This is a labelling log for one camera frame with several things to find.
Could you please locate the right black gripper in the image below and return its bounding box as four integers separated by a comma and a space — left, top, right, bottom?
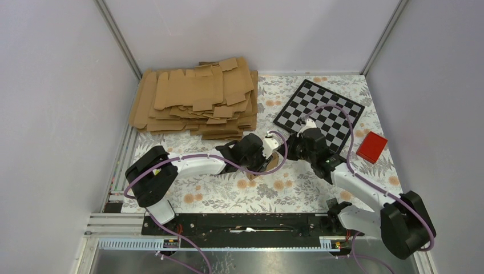
276, 131, 316, 164

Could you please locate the brown cardboard box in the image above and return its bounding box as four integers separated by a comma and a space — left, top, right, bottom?
246, 152, 279, 180

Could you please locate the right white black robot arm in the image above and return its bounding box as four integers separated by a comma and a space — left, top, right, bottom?
278, 128, 437, 259

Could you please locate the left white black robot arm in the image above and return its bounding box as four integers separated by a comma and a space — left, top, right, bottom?
125, 134, 280, 235

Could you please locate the red box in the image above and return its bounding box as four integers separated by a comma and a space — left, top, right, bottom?
356, 131, 388, 164

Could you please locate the black white checkerboard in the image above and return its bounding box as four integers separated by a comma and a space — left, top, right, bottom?
273, 79, 365, 153

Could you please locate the stack of flat cardboard boxes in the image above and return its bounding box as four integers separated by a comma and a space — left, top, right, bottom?
128, 57, 258, 140

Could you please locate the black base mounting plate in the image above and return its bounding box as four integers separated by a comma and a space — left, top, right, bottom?
142, 213, 356, 249

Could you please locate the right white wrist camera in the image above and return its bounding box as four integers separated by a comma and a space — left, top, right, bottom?
297, 118, 317, 137

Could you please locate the slotted grey cable duct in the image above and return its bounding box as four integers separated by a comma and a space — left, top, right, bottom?
98, 236, 340, 252

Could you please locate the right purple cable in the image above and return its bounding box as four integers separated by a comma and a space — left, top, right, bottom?
300, 104, 437, 274

